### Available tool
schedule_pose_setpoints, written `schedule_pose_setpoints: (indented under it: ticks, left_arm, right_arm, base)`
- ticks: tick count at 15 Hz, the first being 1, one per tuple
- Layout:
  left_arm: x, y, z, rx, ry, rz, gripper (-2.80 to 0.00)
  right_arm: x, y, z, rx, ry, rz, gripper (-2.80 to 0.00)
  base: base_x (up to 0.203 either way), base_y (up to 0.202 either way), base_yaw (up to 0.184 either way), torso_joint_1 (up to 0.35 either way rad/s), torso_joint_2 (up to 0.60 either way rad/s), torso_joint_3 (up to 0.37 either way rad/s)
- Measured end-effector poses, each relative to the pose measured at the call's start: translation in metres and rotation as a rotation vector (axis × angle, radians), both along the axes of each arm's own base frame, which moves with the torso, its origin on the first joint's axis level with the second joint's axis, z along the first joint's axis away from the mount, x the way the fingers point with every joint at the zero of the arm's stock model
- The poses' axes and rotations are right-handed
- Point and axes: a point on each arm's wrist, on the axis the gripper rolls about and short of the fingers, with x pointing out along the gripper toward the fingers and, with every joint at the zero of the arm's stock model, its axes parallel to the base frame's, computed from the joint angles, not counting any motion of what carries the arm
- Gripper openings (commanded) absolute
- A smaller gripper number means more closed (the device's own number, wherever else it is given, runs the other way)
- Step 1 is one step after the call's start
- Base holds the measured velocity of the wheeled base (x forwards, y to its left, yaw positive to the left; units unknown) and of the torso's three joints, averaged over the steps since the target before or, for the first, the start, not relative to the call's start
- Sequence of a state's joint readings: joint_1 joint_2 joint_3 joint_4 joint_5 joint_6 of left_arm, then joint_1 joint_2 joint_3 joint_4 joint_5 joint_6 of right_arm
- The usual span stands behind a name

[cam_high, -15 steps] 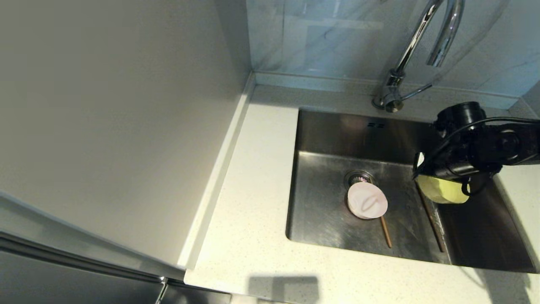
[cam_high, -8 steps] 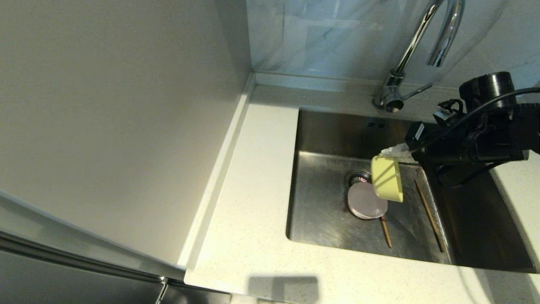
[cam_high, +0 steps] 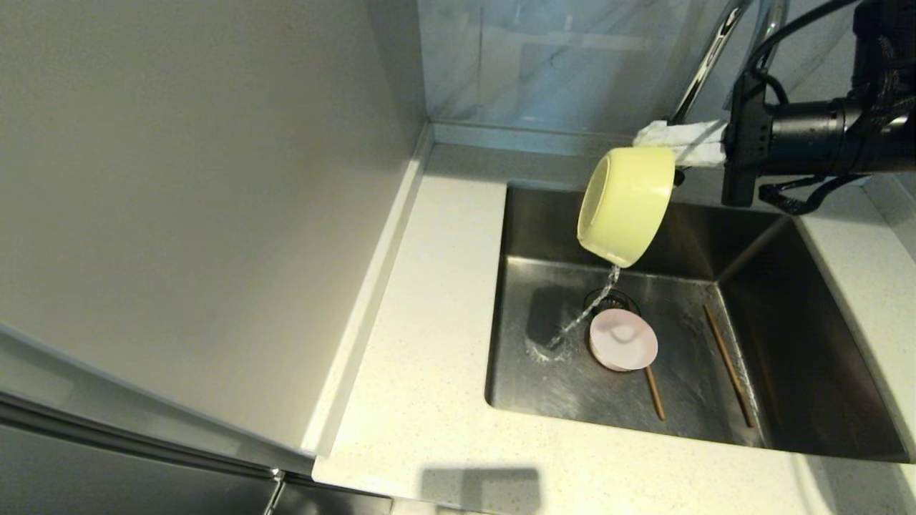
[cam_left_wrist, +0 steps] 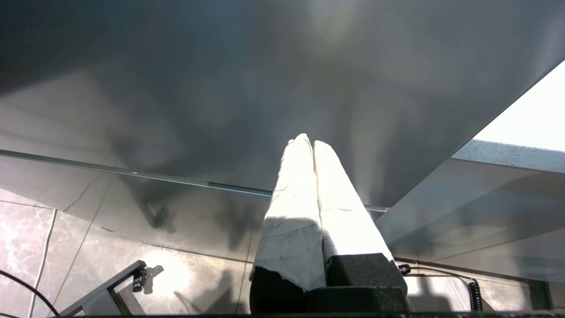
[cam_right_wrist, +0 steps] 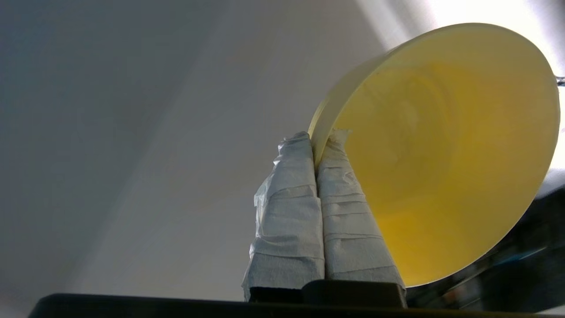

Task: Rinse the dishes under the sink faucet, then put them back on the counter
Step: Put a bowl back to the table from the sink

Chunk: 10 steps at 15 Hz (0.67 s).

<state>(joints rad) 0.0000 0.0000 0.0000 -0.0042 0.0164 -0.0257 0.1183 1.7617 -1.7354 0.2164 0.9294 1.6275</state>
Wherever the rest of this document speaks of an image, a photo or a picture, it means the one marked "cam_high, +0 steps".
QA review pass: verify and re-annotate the round metal drain strainer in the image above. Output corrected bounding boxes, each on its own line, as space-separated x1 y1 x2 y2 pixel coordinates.
583 288 639 319

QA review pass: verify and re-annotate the wooden chopstick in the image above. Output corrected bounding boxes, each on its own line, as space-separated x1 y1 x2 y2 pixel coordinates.
644 366 666 421
703 305 757 429

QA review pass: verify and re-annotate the pink plastic bowl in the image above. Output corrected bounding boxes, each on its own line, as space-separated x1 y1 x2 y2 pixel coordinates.
588 308 659 373

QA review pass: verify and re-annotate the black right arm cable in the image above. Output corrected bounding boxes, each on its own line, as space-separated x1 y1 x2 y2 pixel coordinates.
744 0 870 217

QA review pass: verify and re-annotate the grey base cabinet front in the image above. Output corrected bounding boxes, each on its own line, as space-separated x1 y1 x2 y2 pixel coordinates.
276 476 394 515

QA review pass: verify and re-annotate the yellow plastic bowl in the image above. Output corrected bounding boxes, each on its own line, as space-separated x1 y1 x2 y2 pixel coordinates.
577 146 677 269

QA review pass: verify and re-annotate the grey tall cabinet door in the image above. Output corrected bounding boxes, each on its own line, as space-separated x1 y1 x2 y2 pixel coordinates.
0 315 316 515

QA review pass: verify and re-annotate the beige tall cabinet side panel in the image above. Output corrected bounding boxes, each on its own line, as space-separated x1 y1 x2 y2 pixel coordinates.
0 0 430 458

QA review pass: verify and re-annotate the chrome gooseneck faucet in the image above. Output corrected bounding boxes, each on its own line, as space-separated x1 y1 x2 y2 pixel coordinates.
667 0 789 188

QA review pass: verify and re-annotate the chrome door trim strip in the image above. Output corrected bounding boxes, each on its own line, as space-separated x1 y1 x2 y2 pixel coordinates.
0 386 283 481

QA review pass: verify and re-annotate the chrome cabinet handle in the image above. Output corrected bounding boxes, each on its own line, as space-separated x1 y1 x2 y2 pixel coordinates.
263 469 287 515

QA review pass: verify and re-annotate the thin poured water trickle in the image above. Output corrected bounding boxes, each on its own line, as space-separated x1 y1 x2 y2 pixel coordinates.
528 263 622 363

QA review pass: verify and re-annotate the stainless steel sink basin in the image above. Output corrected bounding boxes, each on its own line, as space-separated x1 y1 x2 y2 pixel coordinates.
485 182 915 464

